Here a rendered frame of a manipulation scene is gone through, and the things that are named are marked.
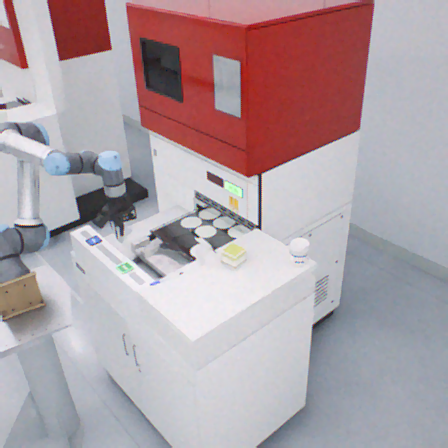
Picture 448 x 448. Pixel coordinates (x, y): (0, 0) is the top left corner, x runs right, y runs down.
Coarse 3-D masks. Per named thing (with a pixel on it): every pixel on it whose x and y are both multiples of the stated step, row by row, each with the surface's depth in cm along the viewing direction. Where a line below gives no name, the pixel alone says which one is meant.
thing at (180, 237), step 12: (192, 216) 240; (168, 228) 232; (180, 228) 231; (192, 228) 231; (216, 228) 230; (228, 228) 230; (168, 240) 223; (180, 240) 223; (192, 240) 223; (216, 240) 222; (228, 240) 222
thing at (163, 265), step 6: (138, 252) 220; (156, 252) 219; (144, 258) 217; (150, 258) 216; (156, 258) 216; (162, 258) 215; (168, 258) 215; (150, 264) 214; (156, 264) 212; (162, 264) 212; (168, 264) 212; (174, 264) 211; (156, 270) 211; (162, 270) 208; (168, 270) 208; (174, 270) 208; (162, 276) 209
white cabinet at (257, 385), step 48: (96, 288) 222; (96, 336) 253; (144, 336) 197; (288, 336) 204; (144, 384) 221; (192, 384) 177; (240, 384) 194; (288, 384) 222; (192, 432) 196; (240, 432) 210
